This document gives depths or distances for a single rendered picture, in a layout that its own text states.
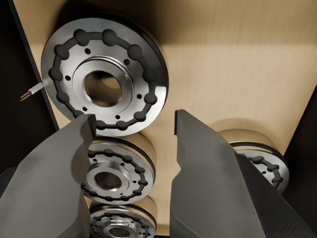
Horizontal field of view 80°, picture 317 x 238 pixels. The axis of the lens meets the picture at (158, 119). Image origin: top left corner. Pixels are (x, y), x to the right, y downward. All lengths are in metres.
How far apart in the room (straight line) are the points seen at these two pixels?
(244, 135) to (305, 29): 0.10
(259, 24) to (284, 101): 0.08
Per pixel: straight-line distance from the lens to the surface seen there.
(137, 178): 0.22
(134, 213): 0.28
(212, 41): 0.18
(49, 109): 0.24
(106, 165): 0.21
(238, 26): 0.18
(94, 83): 0.18
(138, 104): 0.16
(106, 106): 0.16
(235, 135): 0.21
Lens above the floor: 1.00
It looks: 57 degrees down
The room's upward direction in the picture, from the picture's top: 174 degrees counter-clockwise
